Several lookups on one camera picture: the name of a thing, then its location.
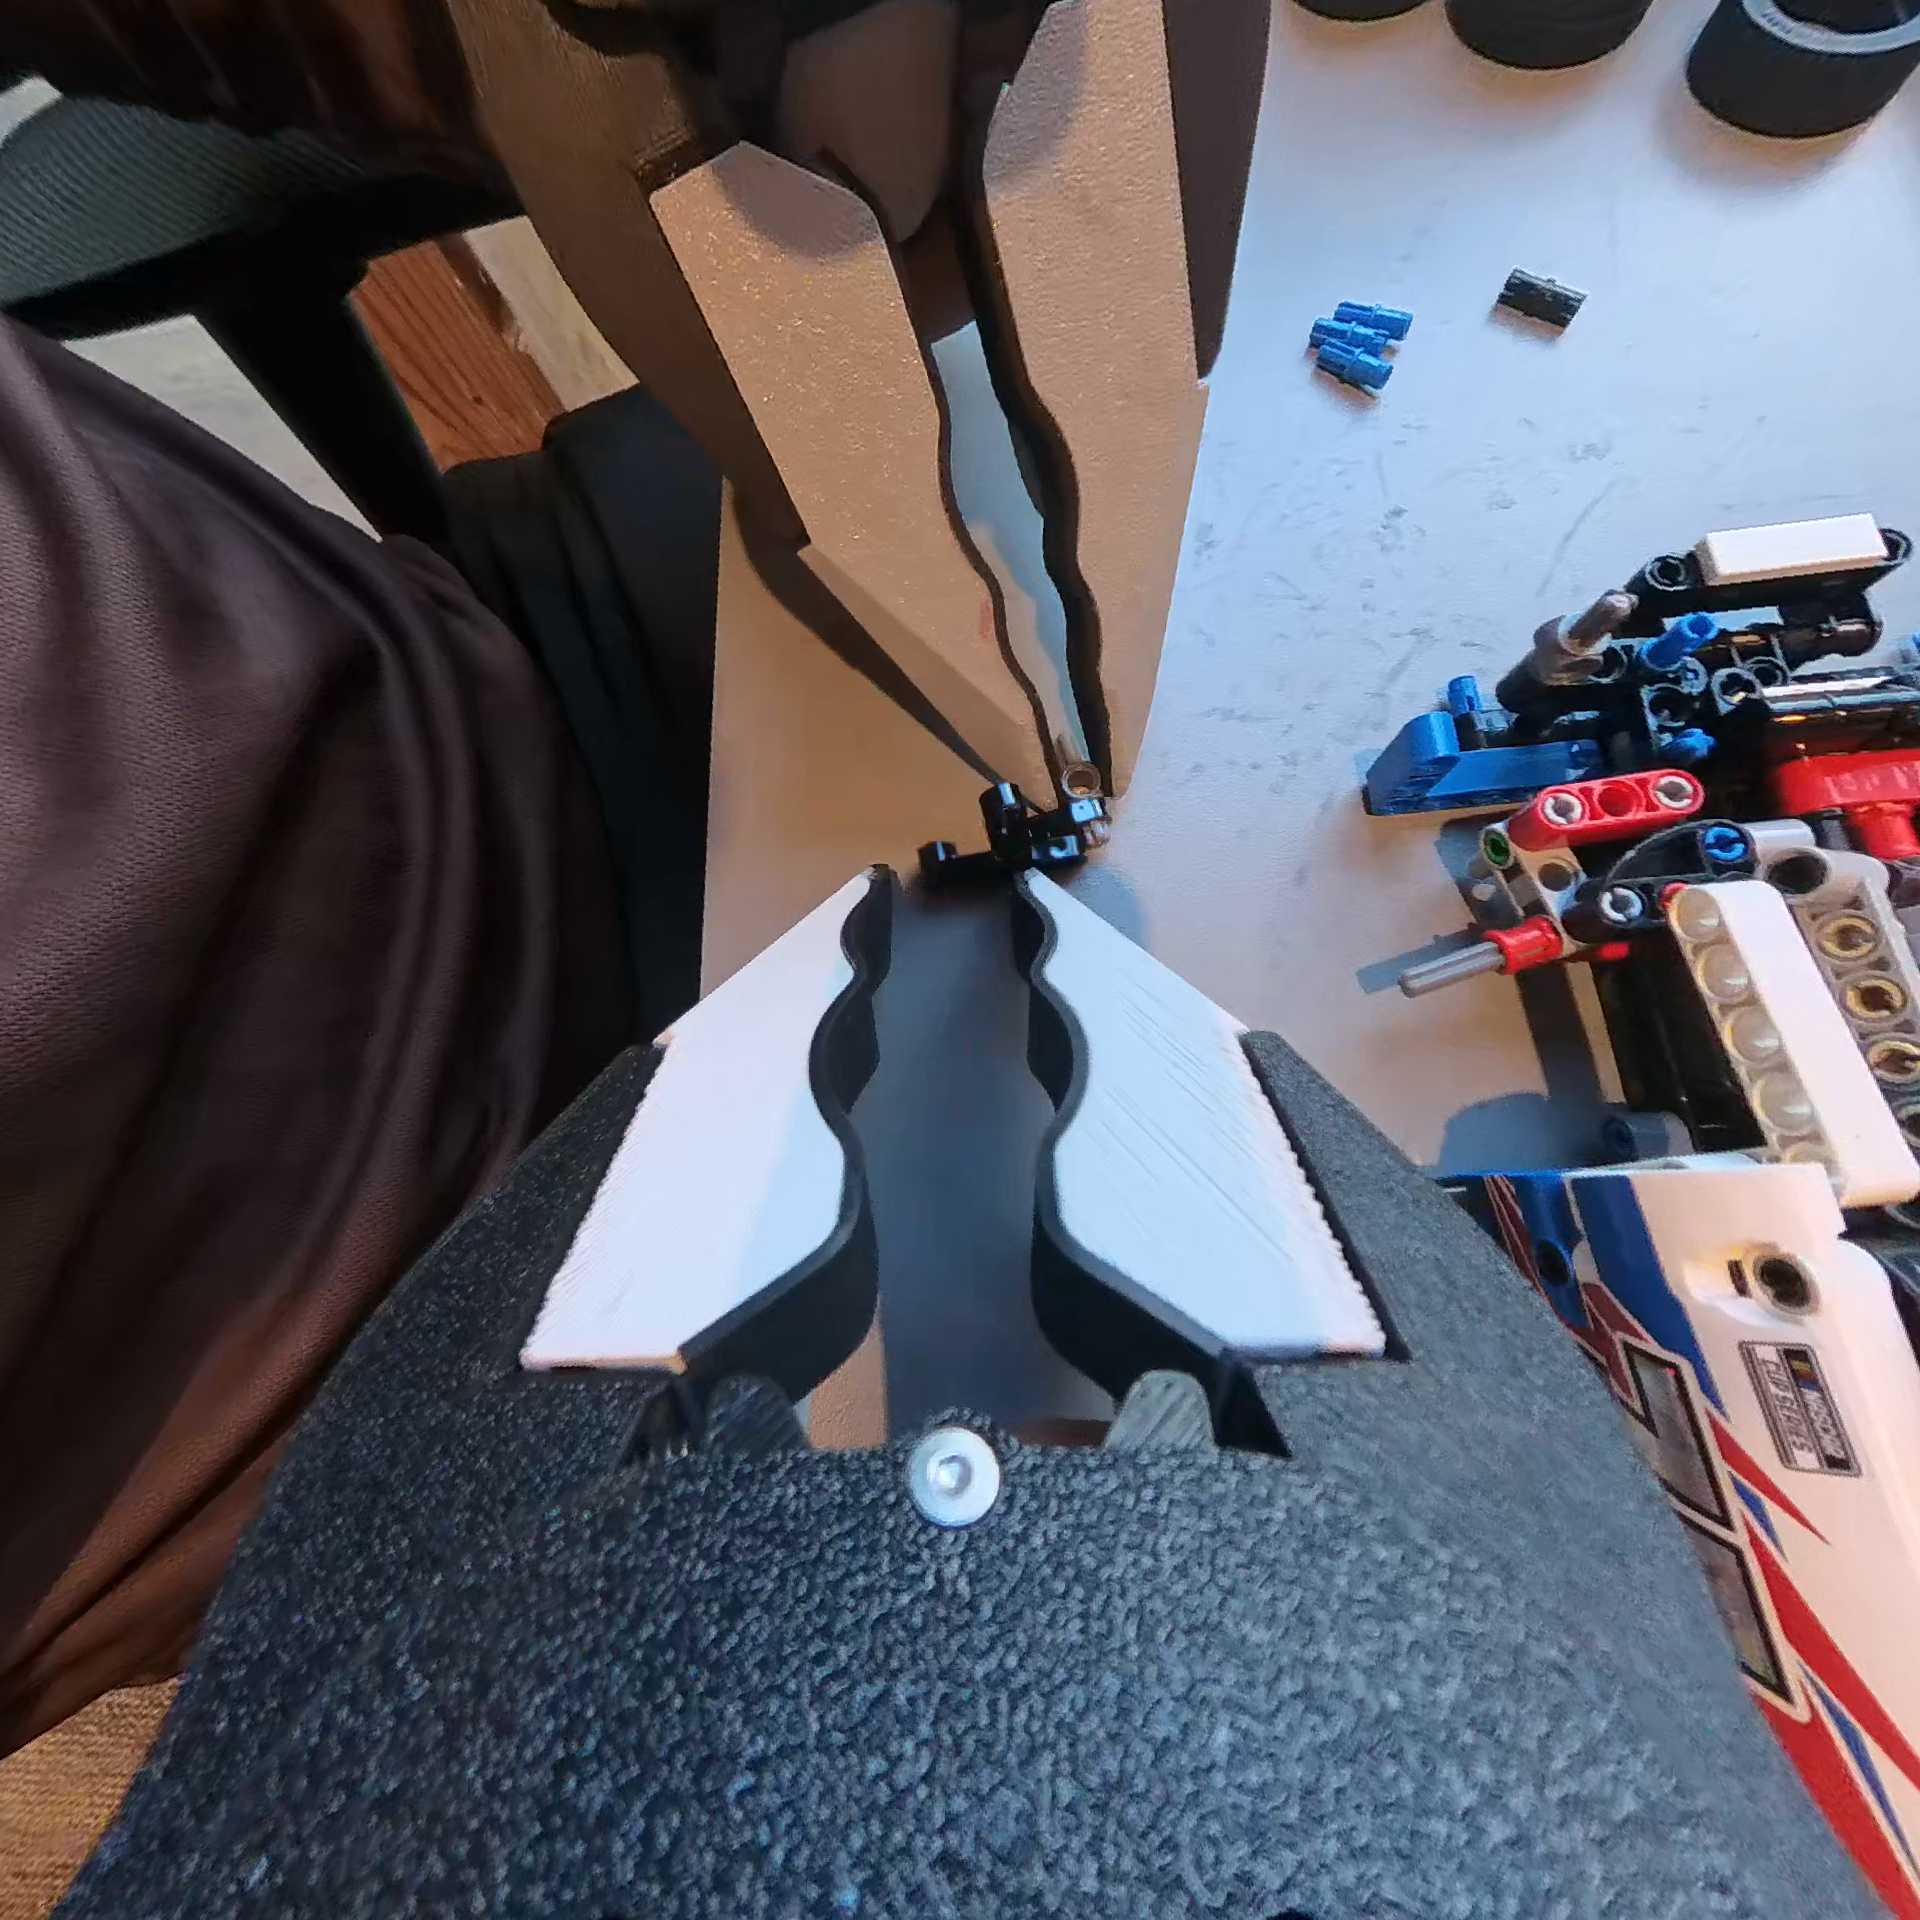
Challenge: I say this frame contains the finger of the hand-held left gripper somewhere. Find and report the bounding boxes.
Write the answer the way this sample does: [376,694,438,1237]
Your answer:
[960,0,1209,792]
[647,141,1069,789]

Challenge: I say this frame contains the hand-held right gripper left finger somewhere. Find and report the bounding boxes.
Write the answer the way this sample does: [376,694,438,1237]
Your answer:
[518,861,899,1420]

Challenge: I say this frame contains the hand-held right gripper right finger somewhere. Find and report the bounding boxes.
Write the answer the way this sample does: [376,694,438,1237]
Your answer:
[1012,865,1385,1414]

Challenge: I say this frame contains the black angled brick beam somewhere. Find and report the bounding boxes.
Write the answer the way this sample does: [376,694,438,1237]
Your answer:
[919,778,1105,895]

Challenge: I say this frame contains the brick model race car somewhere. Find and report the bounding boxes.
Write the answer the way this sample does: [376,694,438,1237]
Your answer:
[1358,509,1920,1920]

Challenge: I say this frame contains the grey desk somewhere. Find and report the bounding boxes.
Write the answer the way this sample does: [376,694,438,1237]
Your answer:
[701,0,1920,1442]

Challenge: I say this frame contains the wooden cabinet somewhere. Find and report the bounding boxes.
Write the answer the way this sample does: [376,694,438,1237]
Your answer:
[351,224,633,466]

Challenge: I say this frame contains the person's black trousers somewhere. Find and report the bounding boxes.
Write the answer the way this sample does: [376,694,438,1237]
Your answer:
[441,391,723,1050]

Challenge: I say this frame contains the black chair armrest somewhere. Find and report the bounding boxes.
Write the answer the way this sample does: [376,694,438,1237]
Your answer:
[0,74,518,542]

